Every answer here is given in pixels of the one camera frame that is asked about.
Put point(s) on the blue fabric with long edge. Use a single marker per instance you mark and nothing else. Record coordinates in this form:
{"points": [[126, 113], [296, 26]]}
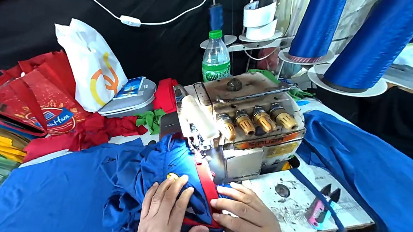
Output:
{"points": [[368, 171]]}

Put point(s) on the person's left ring finger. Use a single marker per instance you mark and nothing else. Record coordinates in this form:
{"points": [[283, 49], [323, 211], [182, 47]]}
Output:
{"points": [[158, 197]]}

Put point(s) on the person's left little finger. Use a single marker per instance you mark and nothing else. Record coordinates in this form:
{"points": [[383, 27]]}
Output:
{"points": [[148, 200]]}

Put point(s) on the person's right little finger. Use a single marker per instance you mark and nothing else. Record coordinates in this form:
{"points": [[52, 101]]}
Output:
{"points": [[243, 189]]}

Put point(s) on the red shopping bag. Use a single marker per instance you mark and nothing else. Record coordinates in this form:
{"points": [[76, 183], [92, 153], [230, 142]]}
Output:
{"points": [[28, 91]]}

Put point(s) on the metal thread stand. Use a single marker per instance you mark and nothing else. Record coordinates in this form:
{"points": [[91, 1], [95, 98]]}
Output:
{"points": [[346, 83]]}

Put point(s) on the person's right ring finger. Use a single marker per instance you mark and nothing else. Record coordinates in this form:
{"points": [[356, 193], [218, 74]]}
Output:
{"points": [[235, 195]]}

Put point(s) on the person's right hand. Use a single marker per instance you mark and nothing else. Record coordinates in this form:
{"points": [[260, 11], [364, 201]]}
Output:
{"points": [[265, 229]]}

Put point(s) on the person's left index finger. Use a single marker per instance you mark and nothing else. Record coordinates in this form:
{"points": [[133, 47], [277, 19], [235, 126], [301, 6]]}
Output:
{"points": [[181, 205]]}

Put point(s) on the overlock sewing machine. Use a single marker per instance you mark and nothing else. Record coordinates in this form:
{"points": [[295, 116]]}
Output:
{"points": [[241, 157]]}

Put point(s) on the large blue thread cone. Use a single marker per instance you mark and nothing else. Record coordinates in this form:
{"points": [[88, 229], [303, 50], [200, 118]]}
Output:
{"points": [[377, 47], [318, 24]]}

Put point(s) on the pink and blue thread snips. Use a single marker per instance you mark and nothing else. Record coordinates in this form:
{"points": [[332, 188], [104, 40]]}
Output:
{"points": [[318, 210]]}

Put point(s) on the person's left hand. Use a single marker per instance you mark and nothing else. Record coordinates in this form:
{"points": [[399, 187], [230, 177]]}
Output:
{"points": [[162, 231]]}

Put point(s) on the white plastic bag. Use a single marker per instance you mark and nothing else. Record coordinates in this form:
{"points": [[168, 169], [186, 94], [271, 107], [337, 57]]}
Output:
{"points": [[88, 63]]}

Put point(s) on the small green cloth scrap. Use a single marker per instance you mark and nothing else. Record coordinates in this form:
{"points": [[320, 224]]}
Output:
{"points": [[151, 119]]}

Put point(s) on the gathered blue garment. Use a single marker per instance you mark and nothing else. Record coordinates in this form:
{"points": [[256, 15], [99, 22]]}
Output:
{"points": [[131, 190]]}

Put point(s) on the crumpled red fabric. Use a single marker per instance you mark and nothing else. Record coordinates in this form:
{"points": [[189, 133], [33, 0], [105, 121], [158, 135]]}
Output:
{"points": [[79, 130]]}

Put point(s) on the person's left middle finger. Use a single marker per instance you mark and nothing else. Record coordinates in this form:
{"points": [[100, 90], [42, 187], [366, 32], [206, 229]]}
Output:
{"points": [[174, 193]]}

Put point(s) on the red fabric band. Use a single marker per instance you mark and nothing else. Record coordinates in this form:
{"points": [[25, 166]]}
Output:
{"points": [[206, 180]]}

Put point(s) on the plastic bottle with green cap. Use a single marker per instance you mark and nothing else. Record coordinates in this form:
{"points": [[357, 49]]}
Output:
{"points": [[216, 61]]}

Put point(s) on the dark blue fabric strip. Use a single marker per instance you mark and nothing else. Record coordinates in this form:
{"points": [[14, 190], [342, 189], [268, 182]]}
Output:
{"points": [[320, 196]]}

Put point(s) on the person's right middle finger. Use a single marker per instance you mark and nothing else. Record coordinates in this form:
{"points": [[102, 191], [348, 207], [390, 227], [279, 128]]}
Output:
{"points": [[232, 206]]}

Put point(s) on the flat blue fabric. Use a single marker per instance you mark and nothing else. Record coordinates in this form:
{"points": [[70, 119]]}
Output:
{"points": [[54, 191]]}

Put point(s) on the folded red cloth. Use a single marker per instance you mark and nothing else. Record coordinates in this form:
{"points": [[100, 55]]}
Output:
{"points": [[167, 95]]}

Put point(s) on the small blue thread spool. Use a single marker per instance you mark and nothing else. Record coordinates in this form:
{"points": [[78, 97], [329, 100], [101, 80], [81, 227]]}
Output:
{"points": [[216, 17]]}

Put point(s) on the person's right index finger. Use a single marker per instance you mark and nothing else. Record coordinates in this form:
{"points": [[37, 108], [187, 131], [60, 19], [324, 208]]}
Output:
{"points": [[232, 222]]}

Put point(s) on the white sewing table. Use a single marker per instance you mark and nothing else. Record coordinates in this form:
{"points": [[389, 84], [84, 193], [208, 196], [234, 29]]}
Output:
{"points": [[282, 207]]}

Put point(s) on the black curtain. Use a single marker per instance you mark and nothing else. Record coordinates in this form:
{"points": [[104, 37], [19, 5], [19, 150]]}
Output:
{"points": [[157, 4]]}

